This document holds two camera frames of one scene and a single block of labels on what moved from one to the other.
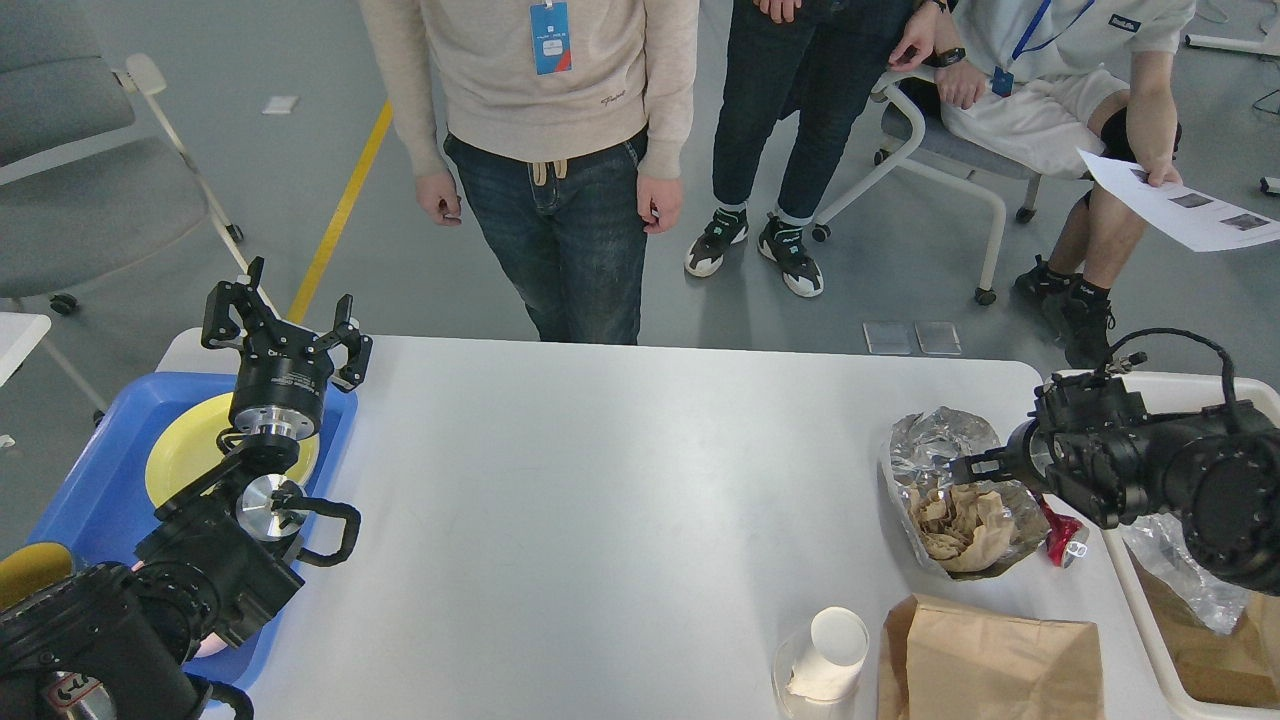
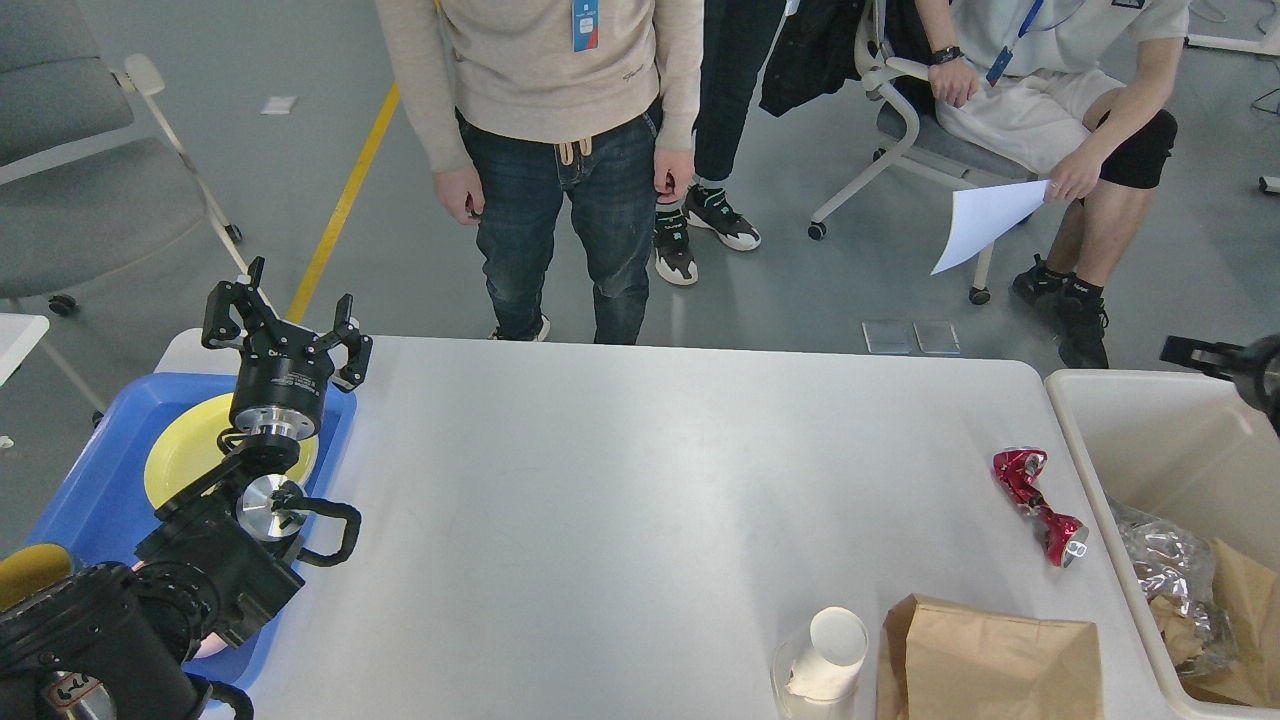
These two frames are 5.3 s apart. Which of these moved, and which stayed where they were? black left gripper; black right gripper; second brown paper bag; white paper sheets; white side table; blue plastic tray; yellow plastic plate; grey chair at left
Moved: black right gripper; white paper sheets
Stayed: grey chair at left; yellow plastic plate; second brown paper bag; black left gripper; blue plastic tray; white side table
